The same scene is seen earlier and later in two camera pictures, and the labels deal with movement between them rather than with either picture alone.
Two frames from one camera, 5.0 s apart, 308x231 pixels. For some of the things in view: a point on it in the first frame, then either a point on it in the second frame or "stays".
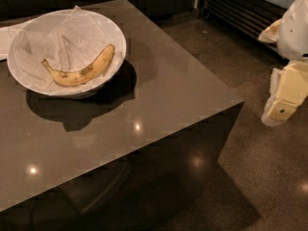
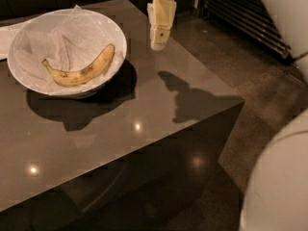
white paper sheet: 7,36 stays
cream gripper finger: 292,89 to 165,7
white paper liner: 67,40 stays
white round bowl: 67,54 stays
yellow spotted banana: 73,78 stays
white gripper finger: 275,74 to 155,46
